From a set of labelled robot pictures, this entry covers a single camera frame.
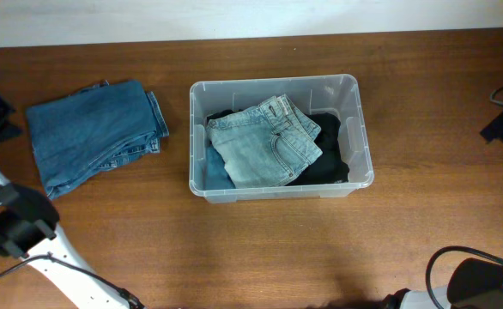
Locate dark blue jeans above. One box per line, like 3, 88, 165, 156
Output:
26, 80, 169, 200

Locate black garment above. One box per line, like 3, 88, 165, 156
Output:
207, 109, 243, 125
288, 112, 349, 186

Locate medium blue denim shorts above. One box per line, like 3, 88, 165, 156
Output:
204, 146, 235, 191

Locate light blue jeans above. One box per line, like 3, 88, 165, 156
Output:
206, 94, 323, 189

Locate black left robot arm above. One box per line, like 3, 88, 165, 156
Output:
0, 97, 146, 309

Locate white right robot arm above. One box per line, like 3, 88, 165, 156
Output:
380, 112, 503, 309

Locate clear plastic storage bin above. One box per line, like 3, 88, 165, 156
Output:
189, 74, 374, 203

